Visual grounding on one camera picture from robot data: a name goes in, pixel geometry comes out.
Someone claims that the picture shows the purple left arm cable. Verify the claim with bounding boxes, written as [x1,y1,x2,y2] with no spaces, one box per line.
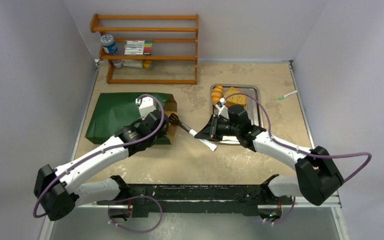
[32,94,165,219]

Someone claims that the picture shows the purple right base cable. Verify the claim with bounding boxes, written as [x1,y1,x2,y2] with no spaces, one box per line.
[262,197,296,227]

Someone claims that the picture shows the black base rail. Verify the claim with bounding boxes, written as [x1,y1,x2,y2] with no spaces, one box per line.
[97,183,292,219]

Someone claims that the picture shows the seeded fake bread slice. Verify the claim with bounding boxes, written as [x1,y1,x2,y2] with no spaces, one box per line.
[223,87,247,107]

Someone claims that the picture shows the yellow small bottle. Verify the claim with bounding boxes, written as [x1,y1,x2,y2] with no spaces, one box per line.
[143,60,154,70]

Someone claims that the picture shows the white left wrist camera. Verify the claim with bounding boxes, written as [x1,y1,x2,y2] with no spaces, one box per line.
[135,96,157,120]

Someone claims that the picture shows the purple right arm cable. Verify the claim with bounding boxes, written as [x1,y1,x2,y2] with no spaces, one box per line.
[221,92,372,185]

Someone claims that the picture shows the green white marker pen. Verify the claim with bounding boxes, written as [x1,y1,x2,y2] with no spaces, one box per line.
[278,90,298,100]

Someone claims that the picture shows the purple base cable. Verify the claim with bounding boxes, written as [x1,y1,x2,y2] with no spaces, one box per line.
[107,194,164,234]
[262,197,296,227]

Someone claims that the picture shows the green brown paper bag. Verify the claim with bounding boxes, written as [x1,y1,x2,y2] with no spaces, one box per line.
[85,92,178,145]

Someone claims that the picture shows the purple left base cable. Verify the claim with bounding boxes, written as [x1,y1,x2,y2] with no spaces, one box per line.
[107,194,164,234]

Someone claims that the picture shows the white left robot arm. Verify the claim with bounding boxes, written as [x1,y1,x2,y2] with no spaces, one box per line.
[32,110,168,221]

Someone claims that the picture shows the pack of coloured markers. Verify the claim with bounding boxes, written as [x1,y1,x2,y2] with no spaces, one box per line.
[123,40,154,56]

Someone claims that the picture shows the small grey jar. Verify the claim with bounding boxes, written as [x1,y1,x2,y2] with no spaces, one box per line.
[111,59,123,68]

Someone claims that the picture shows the silver metal tray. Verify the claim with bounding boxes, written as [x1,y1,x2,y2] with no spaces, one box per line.
[210,83,264,145]

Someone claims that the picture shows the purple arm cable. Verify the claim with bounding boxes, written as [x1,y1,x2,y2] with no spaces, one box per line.
[32,94,165,219]
[221,92,372,185]

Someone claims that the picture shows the orange wooden shelf rack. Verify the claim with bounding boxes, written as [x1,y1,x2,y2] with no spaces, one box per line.
[89,13,200,85]

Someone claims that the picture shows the blue white jar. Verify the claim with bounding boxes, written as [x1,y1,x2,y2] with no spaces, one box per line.
[100,34,118,54]

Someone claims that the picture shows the white small box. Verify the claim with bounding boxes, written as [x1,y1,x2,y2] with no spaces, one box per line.
[121,59,144,69]

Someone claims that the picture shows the silver metal tongs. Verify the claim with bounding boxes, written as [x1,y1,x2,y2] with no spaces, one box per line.
[168,113,218,152]

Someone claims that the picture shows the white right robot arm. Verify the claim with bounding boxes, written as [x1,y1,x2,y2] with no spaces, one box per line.
[194,105,345,206]

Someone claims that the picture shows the orange fake bread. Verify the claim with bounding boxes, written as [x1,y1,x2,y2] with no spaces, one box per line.
[211,84,224,105]

